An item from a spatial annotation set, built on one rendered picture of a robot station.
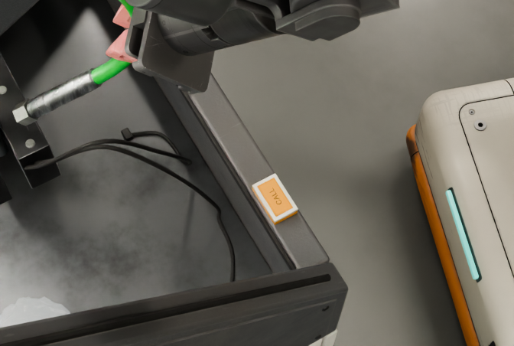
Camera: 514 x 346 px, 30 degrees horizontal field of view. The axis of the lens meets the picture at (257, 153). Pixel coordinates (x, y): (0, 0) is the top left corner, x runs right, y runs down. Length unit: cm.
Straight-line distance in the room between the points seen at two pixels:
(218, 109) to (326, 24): 51
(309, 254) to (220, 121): 19
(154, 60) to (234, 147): 38
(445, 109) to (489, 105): 9
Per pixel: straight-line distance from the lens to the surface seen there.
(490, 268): 182
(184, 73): 75
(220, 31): 69
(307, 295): 98
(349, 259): 207
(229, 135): 110
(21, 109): 91
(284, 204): 105
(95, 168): 123
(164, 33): 74
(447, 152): 190
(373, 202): 212
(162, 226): 119
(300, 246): 105
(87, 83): 86
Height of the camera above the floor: 193
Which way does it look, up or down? 64 degrees down
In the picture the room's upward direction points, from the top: 2 degrees clockwise
